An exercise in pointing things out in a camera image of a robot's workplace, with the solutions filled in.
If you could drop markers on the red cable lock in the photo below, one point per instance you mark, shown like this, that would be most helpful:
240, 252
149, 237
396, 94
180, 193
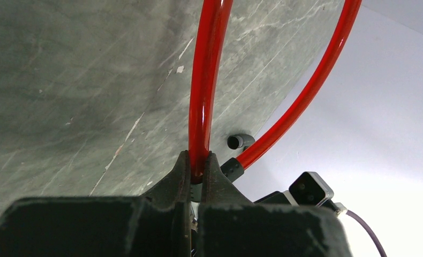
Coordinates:
208, 183

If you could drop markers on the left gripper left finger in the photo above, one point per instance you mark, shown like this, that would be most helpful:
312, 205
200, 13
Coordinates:
156, 223

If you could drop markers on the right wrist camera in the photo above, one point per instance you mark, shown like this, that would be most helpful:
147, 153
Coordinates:
310, 189

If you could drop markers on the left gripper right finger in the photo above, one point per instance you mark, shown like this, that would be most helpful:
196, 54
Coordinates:
256, 229

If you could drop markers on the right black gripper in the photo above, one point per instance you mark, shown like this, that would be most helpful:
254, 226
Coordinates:
287, 198

